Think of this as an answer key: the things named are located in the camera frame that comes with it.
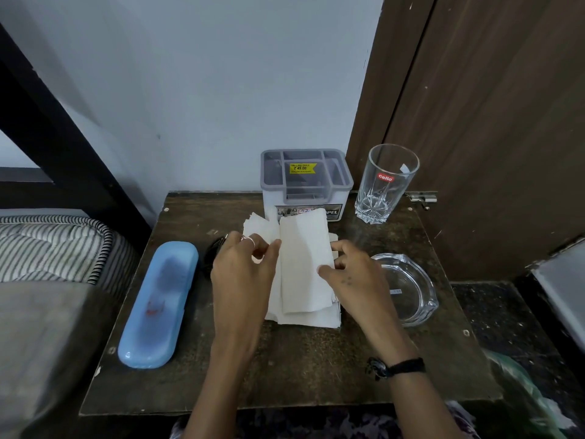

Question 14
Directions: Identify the clear drinking glass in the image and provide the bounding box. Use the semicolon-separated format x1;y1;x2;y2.
355;144;420;225

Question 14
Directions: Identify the person's right forearm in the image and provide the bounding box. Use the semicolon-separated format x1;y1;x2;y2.
368;343;468;439

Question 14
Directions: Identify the small black object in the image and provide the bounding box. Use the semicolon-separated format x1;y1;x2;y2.
202;235;228;276

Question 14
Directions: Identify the black bed frame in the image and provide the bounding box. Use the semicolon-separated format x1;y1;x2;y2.
0;23;152;254

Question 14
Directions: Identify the person's left hand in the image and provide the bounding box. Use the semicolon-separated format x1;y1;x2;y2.
210;230;282;358

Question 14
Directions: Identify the grey white panel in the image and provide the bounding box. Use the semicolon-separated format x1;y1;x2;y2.
525;237;585;355

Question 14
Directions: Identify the blue plastic case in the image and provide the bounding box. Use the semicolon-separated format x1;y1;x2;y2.
117;241;200;370

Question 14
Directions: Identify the black wristband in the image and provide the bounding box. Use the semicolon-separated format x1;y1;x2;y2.
367;357;427;382

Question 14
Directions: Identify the grey blanket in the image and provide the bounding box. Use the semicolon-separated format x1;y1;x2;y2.
0;280;120;439

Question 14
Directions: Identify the pile of white napkins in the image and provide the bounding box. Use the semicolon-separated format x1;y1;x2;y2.
242;212;343;329

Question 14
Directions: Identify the white paper napkin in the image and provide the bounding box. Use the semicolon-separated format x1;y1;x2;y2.
278;208;337;315

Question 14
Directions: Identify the striped quilted mattress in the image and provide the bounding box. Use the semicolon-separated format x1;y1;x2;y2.
0;214;139;298

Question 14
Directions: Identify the grey white organiser box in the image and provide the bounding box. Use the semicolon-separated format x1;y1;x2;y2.
260;149;354;223

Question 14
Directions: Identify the person's right hand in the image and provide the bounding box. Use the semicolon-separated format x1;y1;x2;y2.
317;240;413;358

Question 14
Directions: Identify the green plastic bag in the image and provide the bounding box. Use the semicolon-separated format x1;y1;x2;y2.
484;349;577;439

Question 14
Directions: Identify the metal door latch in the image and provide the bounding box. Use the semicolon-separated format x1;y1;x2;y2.
405;191;438;211

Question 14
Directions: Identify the person's left forearm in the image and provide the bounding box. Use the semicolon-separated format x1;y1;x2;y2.
182;347;257;439

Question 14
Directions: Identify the brown wooden door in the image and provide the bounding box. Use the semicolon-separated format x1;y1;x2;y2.
346;0;585;283

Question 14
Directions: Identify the clear glass ashtray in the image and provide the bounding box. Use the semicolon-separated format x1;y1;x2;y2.
371;253;440;328

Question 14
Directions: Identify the person's patterned clothing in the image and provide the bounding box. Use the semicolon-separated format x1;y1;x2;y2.
169;400;481;439

